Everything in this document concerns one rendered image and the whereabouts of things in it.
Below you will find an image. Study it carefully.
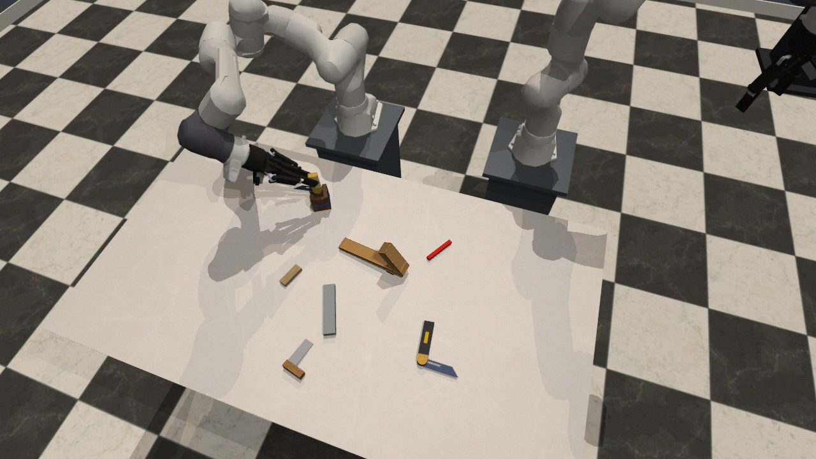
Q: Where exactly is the brown wooden v-shaped frame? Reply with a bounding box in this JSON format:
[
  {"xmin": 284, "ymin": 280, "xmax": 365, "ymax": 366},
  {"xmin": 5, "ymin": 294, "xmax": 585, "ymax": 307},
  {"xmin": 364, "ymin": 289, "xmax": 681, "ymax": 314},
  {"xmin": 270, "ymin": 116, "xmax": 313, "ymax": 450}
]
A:
[{"xmin": 339, "ymin": 238, "xmax": 409, "ymax": 277}]

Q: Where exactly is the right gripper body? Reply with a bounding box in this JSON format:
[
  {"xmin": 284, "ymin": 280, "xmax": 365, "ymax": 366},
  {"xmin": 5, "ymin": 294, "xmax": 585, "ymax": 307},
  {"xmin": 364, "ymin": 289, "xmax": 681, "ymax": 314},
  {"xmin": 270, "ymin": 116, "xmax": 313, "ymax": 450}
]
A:
[{"xmin": 242, "ymin": 144, "xmax": 278, "ymax": 175}]

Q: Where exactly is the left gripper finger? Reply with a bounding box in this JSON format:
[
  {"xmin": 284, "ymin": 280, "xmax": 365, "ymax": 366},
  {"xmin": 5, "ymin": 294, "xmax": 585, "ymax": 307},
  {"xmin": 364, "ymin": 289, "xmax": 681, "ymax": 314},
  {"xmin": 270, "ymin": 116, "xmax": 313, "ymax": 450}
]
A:
[
  {"xmin": 735, "ymin": 51, "xmax": 802, "ymax": 112},
  {"xmin": 772, "ymin": 61, "xmax": 806, "ymax": 96}
]

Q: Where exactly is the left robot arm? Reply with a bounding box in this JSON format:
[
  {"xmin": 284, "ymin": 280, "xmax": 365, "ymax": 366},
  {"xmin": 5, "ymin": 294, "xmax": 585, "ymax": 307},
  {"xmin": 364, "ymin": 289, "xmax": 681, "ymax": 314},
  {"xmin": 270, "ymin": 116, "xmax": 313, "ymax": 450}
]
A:
[{"xmin": 508, "ymin": 0, "xmax": 816, "ymax": 167}]

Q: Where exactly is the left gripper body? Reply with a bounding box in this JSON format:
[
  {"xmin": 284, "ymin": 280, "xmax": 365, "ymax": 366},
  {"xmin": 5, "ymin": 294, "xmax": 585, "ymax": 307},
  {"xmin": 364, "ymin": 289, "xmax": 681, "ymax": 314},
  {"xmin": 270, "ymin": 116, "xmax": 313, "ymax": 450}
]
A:
[{"xmin": 784, "ymin": 23, "xmax": 816, "ymax": 68}]

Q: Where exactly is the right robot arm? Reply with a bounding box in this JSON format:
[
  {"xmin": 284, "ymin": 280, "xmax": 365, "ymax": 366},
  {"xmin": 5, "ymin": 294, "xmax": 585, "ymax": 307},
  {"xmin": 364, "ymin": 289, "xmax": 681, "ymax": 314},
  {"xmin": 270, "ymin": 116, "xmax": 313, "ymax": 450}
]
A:
[{"xmin": 177, "ymin": 0, "xmax": 383, "ymax": 182}]

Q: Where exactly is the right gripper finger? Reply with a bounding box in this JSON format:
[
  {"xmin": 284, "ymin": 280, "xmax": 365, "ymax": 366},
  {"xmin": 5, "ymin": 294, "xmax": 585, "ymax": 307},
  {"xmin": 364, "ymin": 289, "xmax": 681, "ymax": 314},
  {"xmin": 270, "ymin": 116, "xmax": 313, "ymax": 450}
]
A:
[
  {"xmin": 265, "ymin": 162, "xmax": 319, "ymax": 187},
  {"xmin": 269, "ymin": 148, "xmax": 310, "ymax": 177}
]

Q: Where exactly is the small brown wooden block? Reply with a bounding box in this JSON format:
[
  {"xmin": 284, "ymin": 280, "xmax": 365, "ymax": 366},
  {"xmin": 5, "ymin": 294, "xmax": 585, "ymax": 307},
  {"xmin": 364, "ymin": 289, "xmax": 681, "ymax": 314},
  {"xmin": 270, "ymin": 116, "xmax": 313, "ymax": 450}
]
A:
[{"xmin": 280, "ymin": 264, "xmax": 302, "ymax": 286}]

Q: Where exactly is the black sliding bevel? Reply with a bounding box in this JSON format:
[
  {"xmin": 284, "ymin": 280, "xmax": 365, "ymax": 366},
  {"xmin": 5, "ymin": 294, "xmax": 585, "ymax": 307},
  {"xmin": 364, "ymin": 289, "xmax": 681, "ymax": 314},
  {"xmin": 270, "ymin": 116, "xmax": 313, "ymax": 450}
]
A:
[{"xmin": 417, "ymin": 321, "xmax": 458, "ymax": 377}]

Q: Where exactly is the red rectangular bar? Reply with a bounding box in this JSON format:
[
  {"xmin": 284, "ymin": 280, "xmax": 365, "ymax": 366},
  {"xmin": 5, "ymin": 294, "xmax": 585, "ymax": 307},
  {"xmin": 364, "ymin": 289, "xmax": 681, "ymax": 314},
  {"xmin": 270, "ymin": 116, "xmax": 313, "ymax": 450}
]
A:
[{"xmin": 426, "ymin": 240, "xmax": 452, "ymax": 261}]

